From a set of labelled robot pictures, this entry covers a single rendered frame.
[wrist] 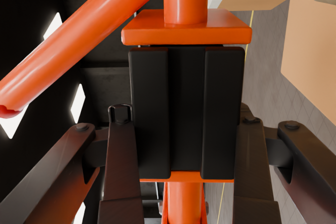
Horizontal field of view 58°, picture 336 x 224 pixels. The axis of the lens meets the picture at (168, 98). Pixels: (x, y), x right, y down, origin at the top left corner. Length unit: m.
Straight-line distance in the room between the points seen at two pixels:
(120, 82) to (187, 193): 10.95
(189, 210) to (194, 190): 0.01
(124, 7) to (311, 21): 0.22
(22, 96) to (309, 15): 0.27
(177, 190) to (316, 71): 0.19
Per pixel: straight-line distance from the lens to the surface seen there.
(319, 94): 0.32
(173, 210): 0.20
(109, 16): 0.17
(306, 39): 0.35
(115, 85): 11.25
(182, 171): 0.17
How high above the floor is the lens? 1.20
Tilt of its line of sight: 2 degrees up
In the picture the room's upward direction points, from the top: 91 degrees counter-clockwise
